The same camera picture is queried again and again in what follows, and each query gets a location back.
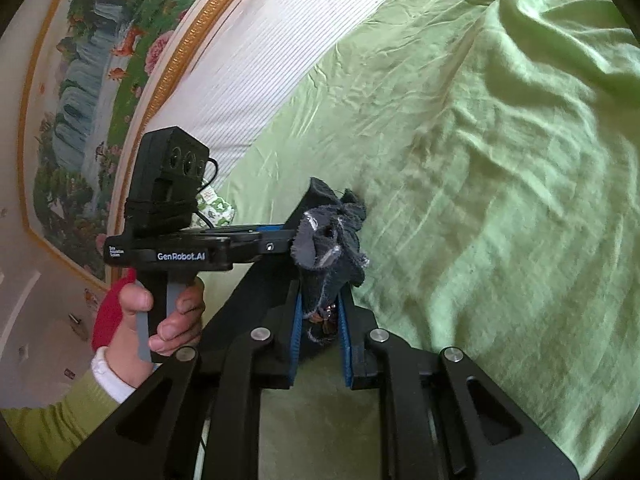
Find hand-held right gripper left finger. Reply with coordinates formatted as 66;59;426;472
57;287;303;480

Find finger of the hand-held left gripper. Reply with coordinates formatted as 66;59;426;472
230;236;297;264
197;225;297;236

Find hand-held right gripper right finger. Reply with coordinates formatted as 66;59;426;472
337;291;583;480

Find dark grey denim pants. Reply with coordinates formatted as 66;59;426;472
197;176;372;361

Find person's left forearm green sleeve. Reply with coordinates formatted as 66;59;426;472
0;346;153;480

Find person's left hand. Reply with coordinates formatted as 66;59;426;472
102;277;206;391

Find red cloth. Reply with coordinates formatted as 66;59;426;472
91;267;138;353

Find white ribbed headboard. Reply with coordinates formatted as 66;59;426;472
117;0;416;196

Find gold framed landscape painting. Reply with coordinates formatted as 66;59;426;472
17;0;268;293

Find green bed sheet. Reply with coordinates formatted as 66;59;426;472
200;0;640;480

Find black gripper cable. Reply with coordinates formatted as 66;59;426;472
191;157;221;232

